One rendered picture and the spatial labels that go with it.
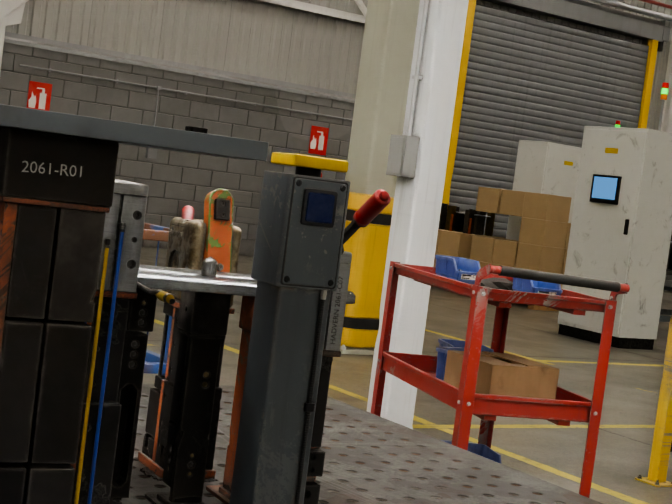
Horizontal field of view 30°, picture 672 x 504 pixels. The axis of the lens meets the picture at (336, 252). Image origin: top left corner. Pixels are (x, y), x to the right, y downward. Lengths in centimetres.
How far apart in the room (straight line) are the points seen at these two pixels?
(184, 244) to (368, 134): 698
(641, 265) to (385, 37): 404
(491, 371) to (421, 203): 194
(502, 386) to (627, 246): 798
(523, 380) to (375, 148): 509
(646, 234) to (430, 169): 636
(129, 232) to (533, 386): 254
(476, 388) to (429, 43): 220
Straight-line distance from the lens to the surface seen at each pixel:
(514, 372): 371
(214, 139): 115
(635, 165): 1165
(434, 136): 552
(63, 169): 114
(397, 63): 876
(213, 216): 173
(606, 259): 1178
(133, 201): 133
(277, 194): 124
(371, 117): 870
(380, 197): 132
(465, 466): 212
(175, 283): 148
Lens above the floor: 113
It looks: 3 degrees down
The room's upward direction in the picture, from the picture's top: 7 degrees clockwise
